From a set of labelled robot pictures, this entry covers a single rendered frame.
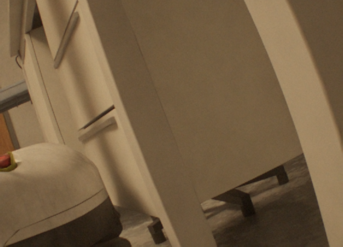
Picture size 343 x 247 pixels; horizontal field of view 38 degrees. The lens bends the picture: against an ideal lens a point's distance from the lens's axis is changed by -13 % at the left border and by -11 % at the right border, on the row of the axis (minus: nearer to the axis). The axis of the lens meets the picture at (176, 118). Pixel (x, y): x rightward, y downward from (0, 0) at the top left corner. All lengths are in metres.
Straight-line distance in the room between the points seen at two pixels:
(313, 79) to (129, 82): 0.45
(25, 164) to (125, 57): 0.20
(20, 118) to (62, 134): 2.62
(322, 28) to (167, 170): 0.46
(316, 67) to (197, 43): 0.58
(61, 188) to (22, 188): 0.07
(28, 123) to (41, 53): 2.60
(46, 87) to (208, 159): 1.13
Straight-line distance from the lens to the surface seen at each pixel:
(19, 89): 3.26
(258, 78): 0.89
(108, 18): 0.74
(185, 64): 0.85
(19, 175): 0.73
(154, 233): 1.54
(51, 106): 1.89
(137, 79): 0.73
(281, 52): 0.32
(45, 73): 1.90
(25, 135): 4.48
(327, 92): 0.30
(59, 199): 0.74
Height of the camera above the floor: 0.33
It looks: 1 degrees down
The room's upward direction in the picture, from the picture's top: 21 degrees counter-clockwise
